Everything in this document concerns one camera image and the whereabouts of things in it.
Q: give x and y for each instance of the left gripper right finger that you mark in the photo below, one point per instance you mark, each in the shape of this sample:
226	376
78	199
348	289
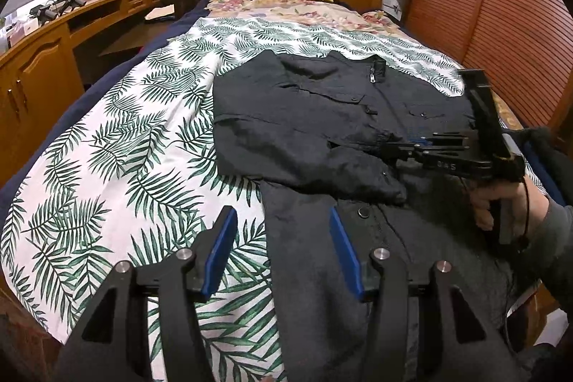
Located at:
456	341

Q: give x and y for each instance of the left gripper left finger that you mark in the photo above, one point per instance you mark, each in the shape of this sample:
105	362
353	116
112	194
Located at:
110	341

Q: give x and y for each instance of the black jacket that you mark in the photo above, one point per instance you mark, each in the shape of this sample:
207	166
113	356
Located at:
311	132

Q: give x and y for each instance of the person right hand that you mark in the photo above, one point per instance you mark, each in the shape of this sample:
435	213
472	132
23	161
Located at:
528	205

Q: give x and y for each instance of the wooden louvered wardrobe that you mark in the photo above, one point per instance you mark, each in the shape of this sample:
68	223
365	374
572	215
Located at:
524	46

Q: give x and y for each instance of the palm leaf bedspread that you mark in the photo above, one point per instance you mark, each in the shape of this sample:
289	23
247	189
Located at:
135	178

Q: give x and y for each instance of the floral pillow cover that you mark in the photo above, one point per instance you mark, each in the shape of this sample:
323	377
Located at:
307	13

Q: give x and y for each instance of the wooden desk cabinet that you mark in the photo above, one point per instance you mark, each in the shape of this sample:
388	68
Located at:
40	77

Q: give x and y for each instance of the black dumbbells on desk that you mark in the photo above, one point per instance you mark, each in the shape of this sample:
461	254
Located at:
54	9

